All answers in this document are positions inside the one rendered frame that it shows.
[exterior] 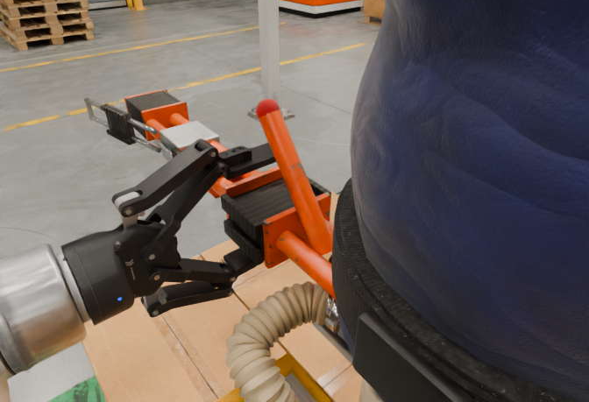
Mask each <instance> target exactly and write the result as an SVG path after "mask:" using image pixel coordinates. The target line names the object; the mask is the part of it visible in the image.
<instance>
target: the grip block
mask: <svg viewBox="0 0 589 402"><path fill-rule="evenodd" d="M307 177H308V176H307ZM308 180H309V183H310V185H311V187H312V190H313V192H314V195H315V197H316V200H317V203H318V205H319V207H320V209H321V211H322V214H323V218H325V219H326V220H327V221H330V204H331V191H329V190H328V189H326V188H325V187H323V186H321V185H320V184H318V183H316V182H315V181H313V180H312V179H311V178H309V177H308ZM221 203H222V209H223V210H224V211H225V212H226V220H224V233H225V234H226V235H227V236H228V237H229V238H230V239H231V240H232V241H233V242H234V243H235V244H236V245H237V246H238V247H239V248H240V249H241V250H242V251H243V252H244V253H245V254H246V255H247V256H248V257H249V258H250V259H251V260H252V261H253V262H254V263H255V264H256V265H260V264H262V263H263V256H265V266H266V268H267V269H271V268H273V267H275V266H276V265H278V264H281V263H283V262H285V261H286V260H288V259H289V257H287V256H286V255H285V254H284V253H283V252H282V251H281V250H279V249H278V248H277V245H276V242H277V239H278V237H279V236H280V234H282V233H283V232H284V231H286V230H291V231H293V232H294V233H295V234H296V235H297V236H298V237H299V238H300V239H302V240H303V241H304V242H305V243H307V244H308V245H309V246H310V243H309V240H308V238H307V235H306V233H305V231H304V228H303V227H302V223H301V220H300V218H299V216H298V214H297V212H296V209H295V205H294V203H293V201H292V199H291V196H290V194H289V192H288V190H287V186H286V184H285V181H284V179H283V177H282V175H281V172H280V168H279V167H278V166H276V167H274V168H271V169H269V170H266V171H264V172H262V173H257V174H255V175H253V176H250V177H248V178H245V179H242V180H239V181H236V182H234V183H231V184H229V185H227V186H224V194H222V195H221ZM310 247H311V246H310Z"/></svg>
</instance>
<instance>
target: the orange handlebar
mask: <svg viewBox="0 0 589 402"><path fill-rule="evenodd" d="M185 123H191V122H190V121H189V120H188V119H186V118H185V117H184V116H182V115H180V114H179V113H174V114H172V115H171V116H170V124H172V125H173V126H178V125H181V124H185ZM146 125H148V126H150V127H152V128H154V129H156V130H157V131H158V133H157V134H155V135H154V134H152V133H151V132H149V131H148V132H149V133H150V134H151V135H153V136H154V137H155V138H156V139H159V140H160V134H159V131H160V130H164V129H165V127H164V126H163V125H162V124H160V123H159V122H158V121H156V120H155V119H150V120H148V121H147V122H146ZM210 144H211V145H213V146H214V147H216V148H217V150H218V152H223V151H226V150H229V149H228V148H226V147H225V146H223V145H222V144H220V143H219V142H218V141H212V142H211V143H210ZM257 173H260V171H258V170H257V169H256V170H254V171H251V172H249V173H245V174H243V175H240V176H238V177H236V178H233V179H230V180H227V179H226V178H225V177H224V176H222V175H221V177H220V178H219V179H218V180H217V181H216V183H215V184H214V185H213V186H212V187H211V188H210V190H209V191H208V192H209V193H210V194H211V195H212V196H213V197H214V198H218V197H221V195H222V194H224V186H227V185H229V184H231V183H234V182H236V181H239V180H242V179H245V178H248V177H250V176H253V175H255V174H257ZM324 220H325V222H326V224H327V227H328V229H329V231H330V234H331V237H332V239H333V229H334V225H333V224H332V223H331V222H329V221H327V220H326V219H325V218H324ZM276 245H277V248H278V249H279V250H281V251H282V252H283V253H284V254H285V255H286V256H287V257H289V258H290V259H291V260H292V261H293V262H294V263H295V264H296V265H298V266H299V267H300V268H301V269H302V270H303V271H304V272H305V273H307V274H308V275H309V276H310V277H311V278H312V279H313V280H314V281H315V282H316V283H317V284H318V285H319V286H320V287H321V288H323V289H324V290H325V291H326V292H327V293H328V294H329V295H330V296H332V297H333V298H334V299H336V296H335V294H334V290H333V286H332V270H331V263H330V262H329V261H328V260H327V259H325V258H324V257H323V256H322V255H320V254H319V253H318V252H317V251H315V250H314V249H313V248H312V247H310V246H309V245H308V244H307V243H305V242H304V241H303V240H302V239H300V238H299V237H298V236H297V235H296V234H295V233H294V232H293V231H291V230H286V231H284V232H283V233H282V234H280V236H279V237H278V239H277V242H276Z"/></svg>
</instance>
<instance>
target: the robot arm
mask: <svg viewBox="0 0 589 402"><path fill-rule="evenodd" d="M275 162H276V160H275V157H274V155H273V152H272V149H271V147H270V145H269V143H265V144H262V145H259V146H256V147H253V148H251V149H247V148H246V147H244V146H237V147H235V148H231V149H229V150H226V151H223V152H218V150H217V148H216V147H214V146H213V145H211V144H210V143H208V142H207V141H206V140H204V139H203V138H199V139H197V140H196V141H195V142H194V143H193V144H191V145H190V146H189V147H187V148H186V149H185V150H184V151H183V152H180V153H179V154H178V155H176V156H175V157H174V158H172V159H171V160H169V161H168V162H167V163H166V164H165V165H163V166H162V167H161V168H159V169H158V170H157V171H155V172H154V173H153V174H151V175H150V176H149V177H147V178H146V179H145V180H143V181H142V182H140V183H139V184H138V185H136V186H135V187H131V188H129V189H126V190H124V191H122V192H119V193H116V194H114V195H113V197H112V199H111V200H112V202H113V204H114V205H115V207H116V208H117V210H118V211H119V214H120V216H121V219H122V223H121V224H120V225H118V226H117V227H116V228H114V229H113V230H110V231H99V232H96V233H94V234H91V235H88V236H85V237H82V238H80V239H77V240H74V241H73V242H70V243H66V244H63V245H62V246H61V249H62V252H63V253H60V254H58V255H54V252H53V249H52V246H51V245H50V244H48V243H43V244H41V245H38V246H35V247H32V248H30V249H28V250H24V251H21V252H19V253H16V254H14V255H11V256H8V257H5V258H2V259H0V402H11V399H10V392H9V386H8V382H7V380H8V379H9V378H11V377H14V376H15V375H17V374H18V373H20V372H22V371H27V370H29V369H31V368H32V367H33V366H34V365H36V364H38V363H40V362H42V361H44V360H46V359H47V358H49V357H51V356H54V355H56V354H58V353H60V352H61V351H63V350H65V349H68V348H70V347H72V346H74V345H75V344H77V343H79V342H82V341H84V340H85V339H86V338H87V335H88V333H87V330H86V328H85V326H84V323H85V322H87V321H90V320H91V321H92V323H93V325H94V326H95V325H97V324H99V323H101V322H103V321H106V320H108V319H109V318H111V317H113V316H115V315H117V314H120V313H122V312H123V311H125V310H127V309H129V308H131V307H132V306H133V304H134V300H135V299H136V298H139V297H141V300H140V301H141V303H142V304H143V306H144V308H145V310H146V311H147V313H148V314H149V315H150V317H152V318H153V317H156V316H158V315H161V314H163V313H165V312H167V311H169V310H171V309H174V308H177V307H185V306H190V305H194V304H198V303H203V302H207V301H211V300H219V299H222V298H227V297H230V296H231V295H232V294H233V293H234V290H233V288H232V285H233V283H234V282H235V281H236V280H237V278H238V276H240V275H242V274H244V273H246V272H248V271H250V270H251V269H253V268H255V267H256V266H257V265H256V264H255V263H254V262H253V261H252V260H251V259H250V258H249V257H248V256H247V255H246V254H245V253H244V252H243V251H242V250H241V249H240V248H238V249H236V250H234V251H232V252H230V253H228V254H226V255H224V260H222V259H221V260H222V261H223V262H221V261H220V262H213V261H206V260H198V259H190V258H182V257H181V255H180V253H179V251H178V250H177V245H178V241H177V236H176V235H175V234H176V233H177V232H178V231H179V229H180V228H181V222H182V221H183V220H184V218H185V217H186V216H187V215H188V213H189V212H190V211H191V210H192V209H193V208H194V207H195V205H196V204H197V203H198V202H199V201H200V199H201V198H202V197H203V196H204V195H205V194H206V193H207V192H208V191H209V190H210V188H211V187H212V186H213V185H214V184H215V183H216V181H217V180H218V179H219V178H220V177H221V175H222V176H224V177H225V178H226V179H227V180H230V179H233V178H236V177H238V176H240V175H243V174H245V173H249V172H251V171H254V170H256V169H259V168H261V167H263V166H268V165H270V164H272V163H275ZM172 192H173V193H172ZM171 193H172V194H171ZM169 194H171V195H170V196H169V197H168V198H167V200H166V201H165V202H164V203H163V204H162V205H159V206H157V207H156V208H155V209H154V210H153V211H152V213H151V214H150V215H149V216H147V218H146V219H145V220H141V219H138V218H139V217H141V216H144V215H145V211H146V210H147V209H149V208H151V207H153V206H154V205H156V204H157V203H158V202H160V201H161V200H163V199H164V198H165V197H167V196H168V195H169ZM161 220H163V221H164V222H165V224H164V223H160V222H161ZM224 261H225V262H226V263H225V262H224ZM186 280H191V281H190V282H185V281H186ZM164 282H175V283H180V284H174V285H169V286H162V284H163V283H164ZM184 282H185V283H184ZM161 286H162V287H161ZM217 287H218V288H217ZM216 288H217V289H216Z"/></svg>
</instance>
